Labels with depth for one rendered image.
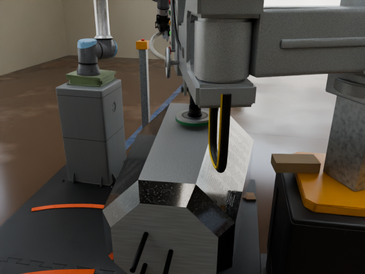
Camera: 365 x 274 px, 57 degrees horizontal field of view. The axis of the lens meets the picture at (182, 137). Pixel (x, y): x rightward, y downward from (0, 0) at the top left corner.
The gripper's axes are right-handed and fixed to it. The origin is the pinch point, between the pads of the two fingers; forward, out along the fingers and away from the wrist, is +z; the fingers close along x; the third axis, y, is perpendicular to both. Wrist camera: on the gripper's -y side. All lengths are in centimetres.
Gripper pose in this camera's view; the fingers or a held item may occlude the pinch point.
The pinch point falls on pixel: (165, 38)
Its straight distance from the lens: 269.1
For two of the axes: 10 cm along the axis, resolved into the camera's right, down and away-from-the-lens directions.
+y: -8.1, 3.9, -4.3
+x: 5.8, 6.0, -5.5
